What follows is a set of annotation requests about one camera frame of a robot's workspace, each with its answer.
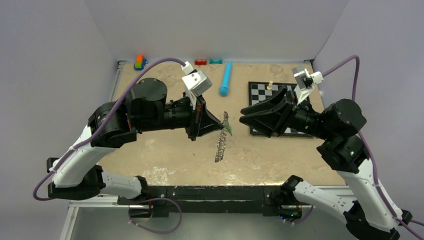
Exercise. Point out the blue orange toy car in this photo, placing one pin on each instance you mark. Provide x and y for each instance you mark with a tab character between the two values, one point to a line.
140	62

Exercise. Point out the black front rail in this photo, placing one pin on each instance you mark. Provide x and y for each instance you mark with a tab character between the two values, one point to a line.
267	200

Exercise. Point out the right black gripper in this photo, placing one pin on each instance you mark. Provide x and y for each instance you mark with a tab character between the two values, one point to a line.
273	120

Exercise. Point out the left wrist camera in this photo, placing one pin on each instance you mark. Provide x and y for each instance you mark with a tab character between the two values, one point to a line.
195	81

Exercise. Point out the metal disc with keyrings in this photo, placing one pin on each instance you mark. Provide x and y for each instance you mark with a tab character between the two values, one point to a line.
222	139

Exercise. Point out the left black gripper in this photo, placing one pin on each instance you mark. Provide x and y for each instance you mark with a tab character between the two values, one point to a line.
202	121

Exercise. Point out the blue cylinder tube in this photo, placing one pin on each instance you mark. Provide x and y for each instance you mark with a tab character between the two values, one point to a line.
224	87

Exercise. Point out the black white chessboard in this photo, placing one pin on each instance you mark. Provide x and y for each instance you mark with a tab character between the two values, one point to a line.
257	92

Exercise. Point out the green key tag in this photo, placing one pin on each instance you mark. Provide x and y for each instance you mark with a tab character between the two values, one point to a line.
228	128

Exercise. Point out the white chess pawn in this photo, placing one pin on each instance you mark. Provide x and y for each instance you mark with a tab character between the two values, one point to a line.
270	85

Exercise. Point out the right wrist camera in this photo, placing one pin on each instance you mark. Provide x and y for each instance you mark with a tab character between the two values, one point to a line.
305	82

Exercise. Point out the teal toy brick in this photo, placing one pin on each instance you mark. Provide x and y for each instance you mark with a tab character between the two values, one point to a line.
215	61

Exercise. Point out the red toy brick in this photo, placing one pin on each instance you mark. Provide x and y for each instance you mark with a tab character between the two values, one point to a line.
200	62

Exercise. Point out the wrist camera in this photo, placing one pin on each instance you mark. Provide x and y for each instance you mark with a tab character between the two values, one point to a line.
305	82
195	81

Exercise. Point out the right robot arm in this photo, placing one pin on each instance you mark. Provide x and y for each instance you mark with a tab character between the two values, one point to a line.
371	215

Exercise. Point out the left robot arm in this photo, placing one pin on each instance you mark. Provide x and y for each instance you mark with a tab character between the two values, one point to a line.
78	175

